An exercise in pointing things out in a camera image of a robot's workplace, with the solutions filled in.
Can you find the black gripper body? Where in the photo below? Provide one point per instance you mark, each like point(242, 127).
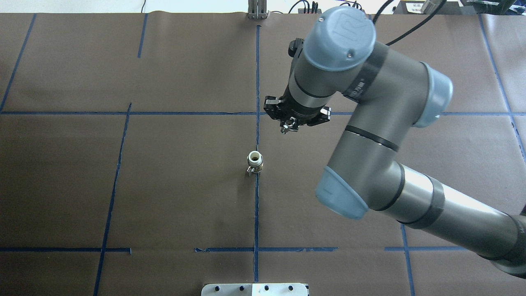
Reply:
point(296, 113)

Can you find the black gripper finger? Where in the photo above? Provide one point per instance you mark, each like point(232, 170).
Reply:
point(284, 127)
point(294, 125)

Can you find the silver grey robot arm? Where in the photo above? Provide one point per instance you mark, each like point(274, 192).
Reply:
point(393, 94)

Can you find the white PPR pipe fitting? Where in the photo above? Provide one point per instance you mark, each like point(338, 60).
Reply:
point(255, 162)

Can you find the black power strip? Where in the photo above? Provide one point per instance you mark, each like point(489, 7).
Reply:
point(307, 7)

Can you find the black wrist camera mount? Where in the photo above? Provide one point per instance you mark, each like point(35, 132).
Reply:
point(295, 47)

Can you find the aluminium frame post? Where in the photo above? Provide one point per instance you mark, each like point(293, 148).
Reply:
point(257, 9)

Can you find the white pedestal base plate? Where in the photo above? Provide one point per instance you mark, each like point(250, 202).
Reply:
point(255, 289)

